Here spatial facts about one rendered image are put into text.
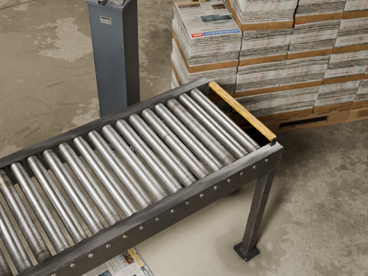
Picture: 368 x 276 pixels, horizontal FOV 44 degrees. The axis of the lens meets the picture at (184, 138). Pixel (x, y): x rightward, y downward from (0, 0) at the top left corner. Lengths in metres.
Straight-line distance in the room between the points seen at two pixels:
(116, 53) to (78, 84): 1.03
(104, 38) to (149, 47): 1.37
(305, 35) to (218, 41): 0.51
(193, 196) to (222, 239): 0.89
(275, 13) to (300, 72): 0.49
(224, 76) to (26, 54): 1.78
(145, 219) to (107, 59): 1.15
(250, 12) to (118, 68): 0.75
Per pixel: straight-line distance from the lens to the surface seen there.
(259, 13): 2.47
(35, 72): 3.63
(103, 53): 2.52
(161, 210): 1.65
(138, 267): 2.43
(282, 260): 2.54
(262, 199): 2.12
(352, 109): 3.32
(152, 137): 1.89
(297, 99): 2.99
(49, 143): 1.91
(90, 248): 1.58
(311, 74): 2.90
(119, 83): 2.60
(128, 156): 1.82
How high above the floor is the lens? 2.14
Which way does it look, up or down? 45 degrees down
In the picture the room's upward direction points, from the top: 4 degrees clockwise
